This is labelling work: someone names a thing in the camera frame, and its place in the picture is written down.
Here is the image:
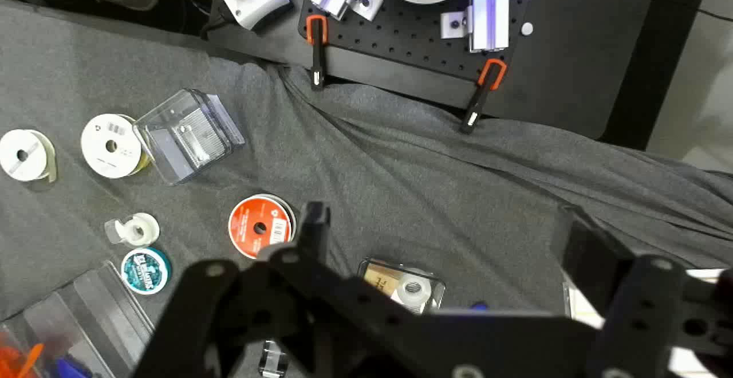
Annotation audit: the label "orange plastic pieces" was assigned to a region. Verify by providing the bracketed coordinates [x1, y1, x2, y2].
[0, 332, 45, 378]

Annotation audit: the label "clear tape dispenser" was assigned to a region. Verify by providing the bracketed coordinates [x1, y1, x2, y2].
[104, 212, 161, 247]

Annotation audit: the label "grey cloth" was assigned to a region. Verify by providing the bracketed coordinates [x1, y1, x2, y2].
[0, 0, 733, 378]

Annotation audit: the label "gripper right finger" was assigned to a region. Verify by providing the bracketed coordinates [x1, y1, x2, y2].
[561, 205, 733, 378]

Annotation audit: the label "orange ribbon spool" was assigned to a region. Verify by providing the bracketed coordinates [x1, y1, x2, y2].
[228, 194, 297, 259]

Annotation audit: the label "clear box with tape roll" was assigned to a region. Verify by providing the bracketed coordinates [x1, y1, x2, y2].
[357, 257, 447, 314]

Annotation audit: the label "small clear plastic block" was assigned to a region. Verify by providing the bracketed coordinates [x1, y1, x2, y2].
[258, 341, 289, 378]

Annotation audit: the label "white flat object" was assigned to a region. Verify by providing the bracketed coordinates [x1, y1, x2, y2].
[563, 268, 727, 378]

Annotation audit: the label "orange and black clamp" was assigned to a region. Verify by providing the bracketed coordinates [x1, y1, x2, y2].
[460, 58, 509, 135]
[305, 15, 329, 92]

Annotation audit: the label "white spool with yellow ribbon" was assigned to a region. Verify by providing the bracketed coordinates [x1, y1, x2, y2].
[80, 113, 152, 179]

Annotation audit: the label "white spool with cream ribbon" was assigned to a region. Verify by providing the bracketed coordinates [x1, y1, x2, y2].
[0, 129, 58, 183]

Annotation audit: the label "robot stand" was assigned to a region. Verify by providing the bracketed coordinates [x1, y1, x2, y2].
[202, 0, 716, 151]

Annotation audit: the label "blue plastic piece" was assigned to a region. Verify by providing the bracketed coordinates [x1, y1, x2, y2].
[56, 357, 93, 378]

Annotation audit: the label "large clear compartment case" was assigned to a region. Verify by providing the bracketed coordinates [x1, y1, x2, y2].
[0, 260, 156, 378]

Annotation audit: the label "small clear plastic case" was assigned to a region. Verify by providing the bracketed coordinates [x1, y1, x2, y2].
[133, 88, 246, 186]

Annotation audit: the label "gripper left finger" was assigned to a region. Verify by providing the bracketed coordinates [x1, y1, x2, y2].
[132, 202, 425, 378]

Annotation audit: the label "teal round tin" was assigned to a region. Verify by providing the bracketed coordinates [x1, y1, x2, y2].
[120, 247, 172, 296]

